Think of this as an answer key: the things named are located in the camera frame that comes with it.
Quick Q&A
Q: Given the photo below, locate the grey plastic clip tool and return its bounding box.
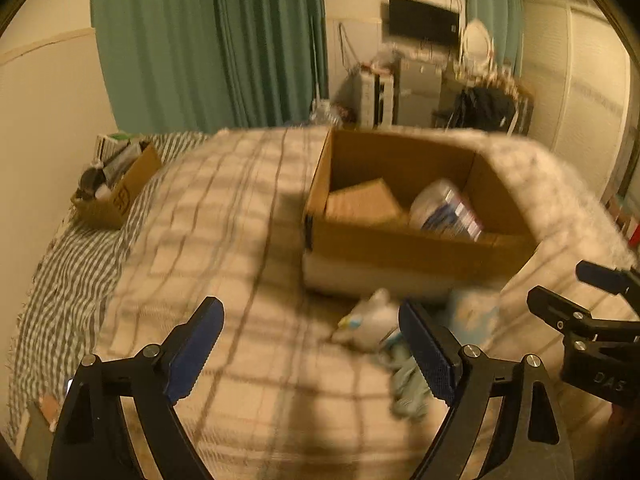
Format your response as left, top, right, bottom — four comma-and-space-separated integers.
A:
378, 340, 431, 420

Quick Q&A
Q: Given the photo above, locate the grey checked bed sheet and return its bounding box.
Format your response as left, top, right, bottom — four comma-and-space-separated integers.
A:
1, 131, 210, 443

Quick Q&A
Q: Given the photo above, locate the small SF cardboard box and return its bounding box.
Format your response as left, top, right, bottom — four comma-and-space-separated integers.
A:
70, 133, 163, 230

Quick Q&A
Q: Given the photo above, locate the plaid beige blanket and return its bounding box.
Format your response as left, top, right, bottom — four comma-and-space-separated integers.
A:
96, 128, 634, 479

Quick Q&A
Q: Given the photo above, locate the green curtain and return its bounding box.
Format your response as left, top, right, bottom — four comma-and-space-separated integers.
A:
465, 0, 524, 76
91, 0, 329, 133

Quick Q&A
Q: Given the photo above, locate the green curtain right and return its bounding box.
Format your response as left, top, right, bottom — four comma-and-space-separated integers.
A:
465, 0, 524, 76

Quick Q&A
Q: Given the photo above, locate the black wall television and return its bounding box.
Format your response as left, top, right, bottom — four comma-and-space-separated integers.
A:
388, 0, 460, 48

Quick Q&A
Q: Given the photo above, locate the clear plastic bottle blue label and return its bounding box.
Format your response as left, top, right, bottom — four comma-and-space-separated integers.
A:
409, 179, 483, 240

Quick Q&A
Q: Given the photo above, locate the green white medicine box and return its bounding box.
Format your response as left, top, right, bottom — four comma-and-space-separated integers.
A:
326, 179, 405, 226

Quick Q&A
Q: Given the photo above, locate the black clothing pile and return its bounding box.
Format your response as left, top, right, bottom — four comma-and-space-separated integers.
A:
448, 87, 516, 132

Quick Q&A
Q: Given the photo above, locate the grey small refrigerator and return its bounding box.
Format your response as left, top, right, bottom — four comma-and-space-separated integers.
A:
395, 58, 442, 128

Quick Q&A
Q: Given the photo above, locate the white oval mirror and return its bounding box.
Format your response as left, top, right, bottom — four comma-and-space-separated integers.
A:
461, 18, 494, 66

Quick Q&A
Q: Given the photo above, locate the blue tissue pack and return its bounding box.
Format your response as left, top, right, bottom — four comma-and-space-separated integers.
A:
445, 288, 499, 349

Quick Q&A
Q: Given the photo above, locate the large water jug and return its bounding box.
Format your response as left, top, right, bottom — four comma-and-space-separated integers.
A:
308, 100, 342, 127

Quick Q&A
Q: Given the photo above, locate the large open cardboard box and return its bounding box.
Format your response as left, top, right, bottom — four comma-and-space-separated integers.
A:
303, 128, 538, 297

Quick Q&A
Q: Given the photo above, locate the green curtain left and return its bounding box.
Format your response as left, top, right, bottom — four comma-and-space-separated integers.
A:
91, 0, 329, 133

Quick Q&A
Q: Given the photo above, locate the white bear plush toy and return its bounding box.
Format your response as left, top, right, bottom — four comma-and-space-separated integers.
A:
331, 288, 399, 353

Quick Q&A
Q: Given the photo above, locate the white drawer cabinet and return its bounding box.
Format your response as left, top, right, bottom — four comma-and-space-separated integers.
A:
352, 68, 395, 129

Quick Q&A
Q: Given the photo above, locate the white sliding wardrobe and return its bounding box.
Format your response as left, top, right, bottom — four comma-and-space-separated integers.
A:
522, 0, 631, 196

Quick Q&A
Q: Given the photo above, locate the dark laptop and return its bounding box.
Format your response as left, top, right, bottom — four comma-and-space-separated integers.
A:
15, 393, 60, 479

